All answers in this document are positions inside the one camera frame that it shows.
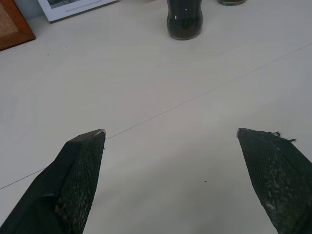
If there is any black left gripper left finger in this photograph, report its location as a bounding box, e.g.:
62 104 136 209
0 129 107 234

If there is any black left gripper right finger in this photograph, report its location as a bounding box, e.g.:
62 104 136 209
235 127 312 234

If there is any wood framed cork board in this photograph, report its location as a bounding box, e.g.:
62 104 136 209
0 0 36 51

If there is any graphic design book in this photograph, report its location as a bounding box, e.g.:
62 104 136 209
38 0 120 23

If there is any glass cola bottle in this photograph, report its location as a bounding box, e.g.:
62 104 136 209
166 0 204 40
217 0 247 6

